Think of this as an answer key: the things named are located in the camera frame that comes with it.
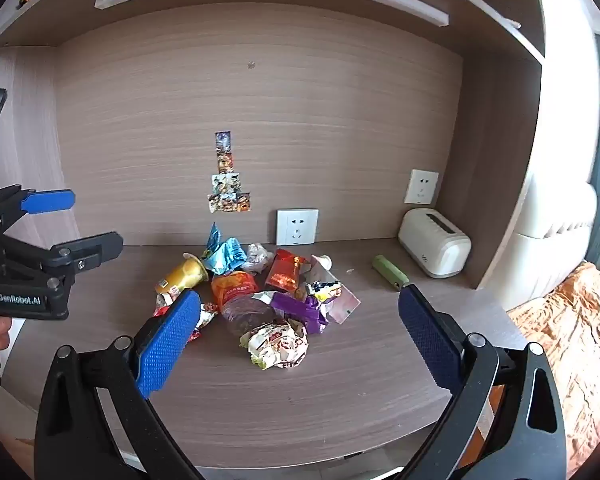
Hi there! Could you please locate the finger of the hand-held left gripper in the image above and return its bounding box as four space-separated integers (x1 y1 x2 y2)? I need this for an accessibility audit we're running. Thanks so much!
0 185 76 238
2 231 125 291

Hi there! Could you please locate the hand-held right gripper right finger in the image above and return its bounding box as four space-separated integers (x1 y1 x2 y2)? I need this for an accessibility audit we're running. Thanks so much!
390 284 567 480

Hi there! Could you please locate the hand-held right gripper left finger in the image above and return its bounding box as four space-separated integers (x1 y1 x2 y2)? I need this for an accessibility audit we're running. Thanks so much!
34 289 206 480

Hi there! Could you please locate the orange jelly drink cup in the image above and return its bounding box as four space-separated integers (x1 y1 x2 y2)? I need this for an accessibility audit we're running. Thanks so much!
155 253 210 295

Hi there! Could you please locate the red snack packet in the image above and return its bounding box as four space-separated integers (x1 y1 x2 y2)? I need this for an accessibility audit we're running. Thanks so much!
265 248 311 293

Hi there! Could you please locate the small red white wrapper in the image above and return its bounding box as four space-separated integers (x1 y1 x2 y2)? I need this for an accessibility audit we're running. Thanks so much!
190 302 218 342

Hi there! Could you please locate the dark purple snack bag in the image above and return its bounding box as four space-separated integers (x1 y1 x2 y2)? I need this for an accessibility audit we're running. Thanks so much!
222 296 276 337

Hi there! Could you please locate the green cylinder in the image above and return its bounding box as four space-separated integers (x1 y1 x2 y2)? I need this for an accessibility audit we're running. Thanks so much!
372 254 410 292

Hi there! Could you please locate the orange snack bag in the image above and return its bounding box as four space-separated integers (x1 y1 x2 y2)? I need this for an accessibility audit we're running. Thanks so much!
211 271 261 311

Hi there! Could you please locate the pink paper card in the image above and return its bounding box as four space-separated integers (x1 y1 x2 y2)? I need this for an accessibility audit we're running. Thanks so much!
327 285 361 323

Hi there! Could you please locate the white toilet paper roll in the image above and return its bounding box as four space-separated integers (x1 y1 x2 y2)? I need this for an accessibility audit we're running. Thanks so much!
398 207 472 279

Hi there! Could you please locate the blue foil wrapper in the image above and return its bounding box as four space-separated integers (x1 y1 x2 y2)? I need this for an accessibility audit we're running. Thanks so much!
201 222 247 276

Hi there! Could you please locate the crumpled white red wrapper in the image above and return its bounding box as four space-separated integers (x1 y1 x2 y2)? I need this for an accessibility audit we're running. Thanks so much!
240 321 310 371

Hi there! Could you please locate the white yellow candy wrapper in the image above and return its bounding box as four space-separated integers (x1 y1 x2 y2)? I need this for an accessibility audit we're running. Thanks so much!
306 280 342 302

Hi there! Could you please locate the white crumpled plastic wrapper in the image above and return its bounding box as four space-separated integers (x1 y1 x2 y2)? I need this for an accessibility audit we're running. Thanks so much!
242 242 275 275

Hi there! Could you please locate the purple foil wrapper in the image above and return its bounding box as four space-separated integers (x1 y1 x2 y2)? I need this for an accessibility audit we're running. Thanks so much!
270 291 330 335

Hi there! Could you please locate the bed with orange blanket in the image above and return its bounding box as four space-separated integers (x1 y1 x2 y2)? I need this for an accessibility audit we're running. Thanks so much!
505 260 600 480

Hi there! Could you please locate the cluster of picture stickers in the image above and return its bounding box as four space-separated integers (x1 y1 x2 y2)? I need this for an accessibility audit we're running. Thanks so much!
207 131 252 214

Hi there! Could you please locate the cream padded headboard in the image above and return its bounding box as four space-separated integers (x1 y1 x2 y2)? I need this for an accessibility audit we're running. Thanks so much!
500 175 598 313

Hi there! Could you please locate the wooden desk with hutch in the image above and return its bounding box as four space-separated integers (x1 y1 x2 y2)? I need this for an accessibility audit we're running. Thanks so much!
0 0 548 476

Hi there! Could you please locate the white wall socket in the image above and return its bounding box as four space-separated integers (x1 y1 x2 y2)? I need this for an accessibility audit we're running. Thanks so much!
276 208 319 247
404 169 440 206

